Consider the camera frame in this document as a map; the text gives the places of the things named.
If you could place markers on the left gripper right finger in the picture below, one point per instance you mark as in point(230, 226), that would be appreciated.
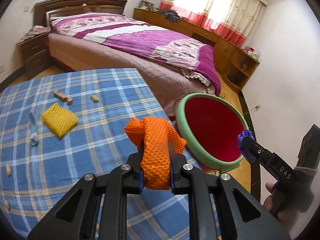
point(219, 207)

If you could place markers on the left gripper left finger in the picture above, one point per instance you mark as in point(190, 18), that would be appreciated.
point(96, 206)

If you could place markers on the purple wrapper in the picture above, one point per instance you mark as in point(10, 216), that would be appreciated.
point(245, 139)

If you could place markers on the orange foam net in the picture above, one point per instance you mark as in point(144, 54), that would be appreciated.
point(155, 133)

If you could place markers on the blue plastic handle piece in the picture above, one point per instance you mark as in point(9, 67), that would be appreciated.
point(33, 130)

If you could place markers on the person right hand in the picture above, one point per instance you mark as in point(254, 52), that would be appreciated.
point(287, 218)

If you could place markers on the red bucket green rim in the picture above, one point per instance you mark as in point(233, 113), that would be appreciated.
point(211, 126)

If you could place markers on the peanut at left edge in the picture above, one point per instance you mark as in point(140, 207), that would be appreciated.
point(6, 204)

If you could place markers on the blue plaid table cloth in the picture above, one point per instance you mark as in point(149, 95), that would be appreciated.
point(42, 175)

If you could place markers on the peanut beside orange box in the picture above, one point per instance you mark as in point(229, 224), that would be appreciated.
point(8, 169)

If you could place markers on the far small peanut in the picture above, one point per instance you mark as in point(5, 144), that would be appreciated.
point(95, 99)

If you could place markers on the wooden clothespin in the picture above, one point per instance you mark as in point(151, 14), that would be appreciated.
point(63, 97)

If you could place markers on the long wooden cabinet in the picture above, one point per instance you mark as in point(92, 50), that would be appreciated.
point(233, 63)

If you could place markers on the dark wooden nightstand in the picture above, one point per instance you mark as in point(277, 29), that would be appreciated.
point(35, 55)

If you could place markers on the purple floral quilt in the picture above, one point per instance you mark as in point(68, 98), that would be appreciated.
point(172, 49)

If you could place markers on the wooden bed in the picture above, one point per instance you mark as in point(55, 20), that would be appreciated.
point(167, 84)

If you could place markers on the red white curtains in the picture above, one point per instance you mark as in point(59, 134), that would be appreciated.
point(233, 20)

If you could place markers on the folded cloth on nightstand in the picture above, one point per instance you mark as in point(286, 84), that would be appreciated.
point(34, 32)

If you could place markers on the dark clothes on cabinet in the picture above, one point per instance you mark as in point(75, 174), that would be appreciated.
point(170, 15)

